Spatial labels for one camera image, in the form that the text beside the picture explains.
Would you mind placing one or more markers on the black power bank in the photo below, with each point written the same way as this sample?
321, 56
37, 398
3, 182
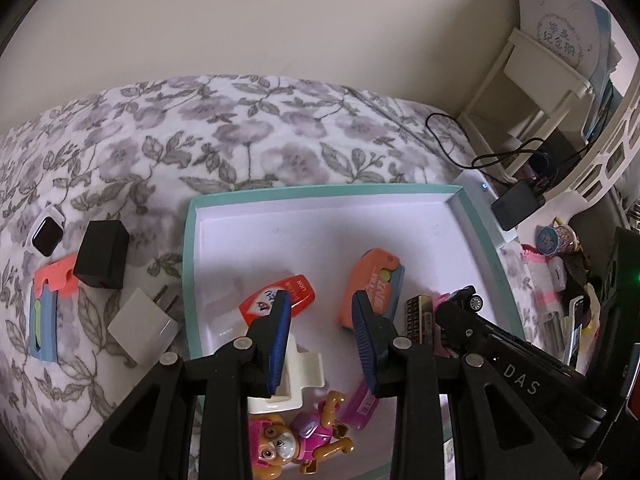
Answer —
517, 205

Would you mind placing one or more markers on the white lattice basket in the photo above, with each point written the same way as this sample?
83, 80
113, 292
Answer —
615, 155

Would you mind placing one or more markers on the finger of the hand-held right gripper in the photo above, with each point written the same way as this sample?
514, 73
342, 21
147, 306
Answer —
530, 375

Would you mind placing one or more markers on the white stool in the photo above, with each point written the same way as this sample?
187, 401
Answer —
530, 70

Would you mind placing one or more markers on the small orange blue utility knife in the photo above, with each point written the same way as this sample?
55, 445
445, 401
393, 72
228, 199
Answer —
372, 280

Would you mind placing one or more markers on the gold harmonica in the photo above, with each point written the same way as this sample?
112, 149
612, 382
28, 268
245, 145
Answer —
417, 315

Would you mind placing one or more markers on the pink wristband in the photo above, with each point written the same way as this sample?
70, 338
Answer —
440, 301

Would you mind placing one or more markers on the pale printed album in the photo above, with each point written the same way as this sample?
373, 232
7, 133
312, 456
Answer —
560, 20

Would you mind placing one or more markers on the pink toy dog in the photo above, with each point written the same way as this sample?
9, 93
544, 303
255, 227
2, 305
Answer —
280, 440

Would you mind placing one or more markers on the floral printed blanket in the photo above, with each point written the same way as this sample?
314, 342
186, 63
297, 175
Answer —
200, 135

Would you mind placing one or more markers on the white smartwatch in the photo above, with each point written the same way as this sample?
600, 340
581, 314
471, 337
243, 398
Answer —
46, 232

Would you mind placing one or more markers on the round cartoon badge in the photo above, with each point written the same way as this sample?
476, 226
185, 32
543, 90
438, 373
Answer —
550, 239

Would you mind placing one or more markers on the white flat device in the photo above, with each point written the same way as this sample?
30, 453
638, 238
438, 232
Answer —
475, 190

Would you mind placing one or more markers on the teal-rimmed white box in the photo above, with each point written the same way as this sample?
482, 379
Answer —
325, 230

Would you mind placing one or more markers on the pink translucent small packet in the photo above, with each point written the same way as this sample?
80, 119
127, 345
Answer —
362, 405

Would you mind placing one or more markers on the white charger plug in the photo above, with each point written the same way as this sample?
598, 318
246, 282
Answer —
140, 327

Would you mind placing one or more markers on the black toy car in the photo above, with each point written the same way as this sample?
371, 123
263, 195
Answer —
472, 300

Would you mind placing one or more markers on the pink lace accessory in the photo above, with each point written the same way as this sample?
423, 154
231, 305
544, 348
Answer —
540, 280

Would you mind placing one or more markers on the large orange blue utility knife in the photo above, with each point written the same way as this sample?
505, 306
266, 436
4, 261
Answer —
45, 320

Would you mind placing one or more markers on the black charger block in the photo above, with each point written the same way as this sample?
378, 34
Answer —
100, 255

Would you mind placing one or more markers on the cream hair claw clip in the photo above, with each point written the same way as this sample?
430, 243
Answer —
310, 372

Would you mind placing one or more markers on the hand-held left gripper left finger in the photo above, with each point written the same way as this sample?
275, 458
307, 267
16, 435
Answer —
280, 345

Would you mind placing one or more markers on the orange white bottle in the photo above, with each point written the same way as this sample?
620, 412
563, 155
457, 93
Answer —
290, 295

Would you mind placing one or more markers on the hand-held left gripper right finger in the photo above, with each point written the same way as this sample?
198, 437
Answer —
365, 345

